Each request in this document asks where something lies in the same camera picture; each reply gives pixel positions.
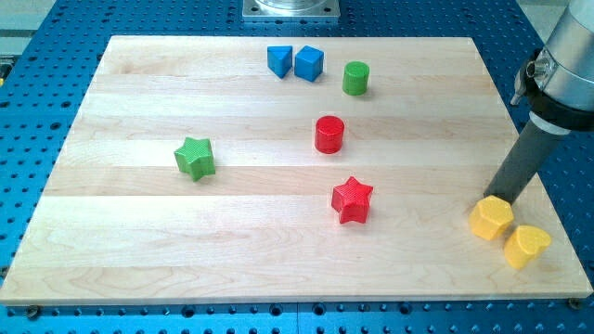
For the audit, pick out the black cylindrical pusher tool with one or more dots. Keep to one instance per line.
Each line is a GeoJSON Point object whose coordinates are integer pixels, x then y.
{"type": "Point", "coordinates": [535, 143]}

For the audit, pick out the red cylinder block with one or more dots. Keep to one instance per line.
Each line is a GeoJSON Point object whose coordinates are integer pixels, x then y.
{"type": "Point", "coordinates": [329, 132]}

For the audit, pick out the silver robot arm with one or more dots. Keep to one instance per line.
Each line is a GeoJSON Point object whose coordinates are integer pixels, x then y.
{"type": "Point", "coordinates": [557, 81]}

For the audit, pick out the yellow hexagon block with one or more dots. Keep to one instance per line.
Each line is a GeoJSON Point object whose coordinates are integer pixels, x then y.
{"type": "Point", "coordinates": [490, 217]}

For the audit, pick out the yellow heart block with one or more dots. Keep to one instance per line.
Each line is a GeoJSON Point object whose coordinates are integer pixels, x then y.
{"type": "Point", "coordinates": [525, 244]}

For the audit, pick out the red star block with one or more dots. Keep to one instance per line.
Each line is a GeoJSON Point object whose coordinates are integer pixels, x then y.
{"type": "Point", "coordinates": [351, 201]}

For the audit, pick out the green cylinder block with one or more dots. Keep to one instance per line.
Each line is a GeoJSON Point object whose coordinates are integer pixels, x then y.
{"type": "Point", "coordinates": [355, 78]}

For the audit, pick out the blue cube block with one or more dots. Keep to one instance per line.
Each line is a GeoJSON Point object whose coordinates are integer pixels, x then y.
{"type": "Point", "coordinates": [309, 63]}

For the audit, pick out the blue triangle block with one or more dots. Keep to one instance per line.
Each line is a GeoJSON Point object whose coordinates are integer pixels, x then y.
{"type": "Point", "coordinates": [279, 59]}

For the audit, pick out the wooden board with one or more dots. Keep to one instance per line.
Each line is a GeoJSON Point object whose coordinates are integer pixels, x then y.
{"type": "Point", "coordinates": [118, 223]}

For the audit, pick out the green star block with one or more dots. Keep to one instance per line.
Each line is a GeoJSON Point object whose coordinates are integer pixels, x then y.
{"type": "Point", "coordinates": [195, 157]}

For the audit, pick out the blue perforated table plate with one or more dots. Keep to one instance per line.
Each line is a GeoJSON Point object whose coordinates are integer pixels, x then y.
{"type": "Point", "coordinates": [64, 43]}

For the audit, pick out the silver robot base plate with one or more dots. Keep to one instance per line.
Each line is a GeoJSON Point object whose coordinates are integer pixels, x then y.
{"type": "Point", "coordinates": [290, 9]}

